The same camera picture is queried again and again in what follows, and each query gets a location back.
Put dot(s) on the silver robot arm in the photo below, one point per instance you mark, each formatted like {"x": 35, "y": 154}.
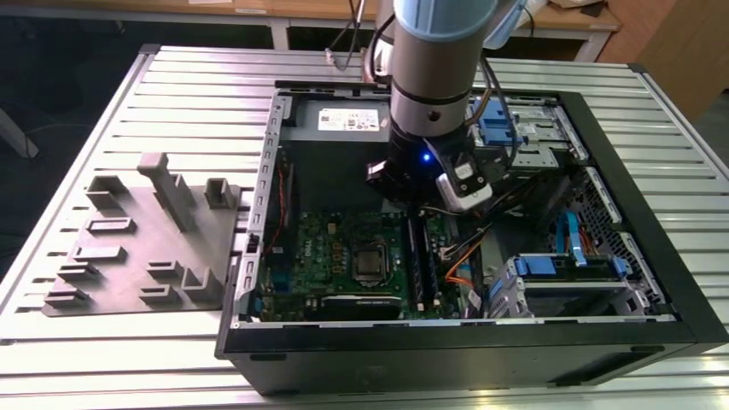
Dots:
{"x": 433, "y": 64}

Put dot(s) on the grey power supply unit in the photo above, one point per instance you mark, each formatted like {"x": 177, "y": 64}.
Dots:
{"x": 335, "y": 179}

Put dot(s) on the CPU socket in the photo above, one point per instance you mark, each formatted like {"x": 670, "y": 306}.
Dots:
{"x": 369, "y": 245}

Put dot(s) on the silver CPU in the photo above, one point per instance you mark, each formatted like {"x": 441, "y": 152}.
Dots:
{"x": 369, "y": 261}

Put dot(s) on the green motherboard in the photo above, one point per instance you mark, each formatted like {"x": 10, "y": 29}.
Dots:
{"x": 318, "y": 239}

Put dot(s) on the black case fan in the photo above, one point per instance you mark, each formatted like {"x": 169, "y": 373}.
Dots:
{"x": 286, "y": 200}

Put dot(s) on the hard disk in blue carrier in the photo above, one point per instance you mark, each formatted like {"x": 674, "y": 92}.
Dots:
{"x": 534, "y": 265}

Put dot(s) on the black graphics card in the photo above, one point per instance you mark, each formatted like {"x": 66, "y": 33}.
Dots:
{"x": 358, "y": 305}

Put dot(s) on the silver disk bay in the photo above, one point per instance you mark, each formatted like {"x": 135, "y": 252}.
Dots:
{"x": 569, "y": 286}

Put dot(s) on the black open PC case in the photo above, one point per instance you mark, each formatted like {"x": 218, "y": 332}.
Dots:
{"x": 455, "y": 359}

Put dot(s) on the wooden desk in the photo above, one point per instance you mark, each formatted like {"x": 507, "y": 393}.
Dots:
{"x": 569, "y": 19}

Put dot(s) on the grey parts rack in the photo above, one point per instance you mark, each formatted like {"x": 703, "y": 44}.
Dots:
{"x": 147, "y": 230}

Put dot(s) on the brown wooden cabinet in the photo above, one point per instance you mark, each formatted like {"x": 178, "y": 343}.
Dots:
{"x": 683, "y": 42}

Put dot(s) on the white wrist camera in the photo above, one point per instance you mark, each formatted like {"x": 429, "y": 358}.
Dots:
{"x": 466, "y": 196}

